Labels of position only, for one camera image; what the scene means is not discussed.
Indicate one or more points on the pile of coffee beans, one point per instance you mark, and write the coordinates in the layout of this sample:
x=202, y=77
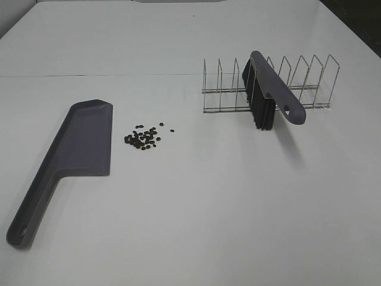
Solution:
x=143, y=139

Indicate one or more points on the grey hand brush black bristles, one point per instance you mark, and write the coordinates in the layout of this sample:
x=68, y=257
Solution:
x=265, y=91

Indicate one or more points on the chrome wire dish rack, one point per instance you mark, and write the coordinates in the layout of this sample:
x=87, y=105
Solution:
x=311, y=81

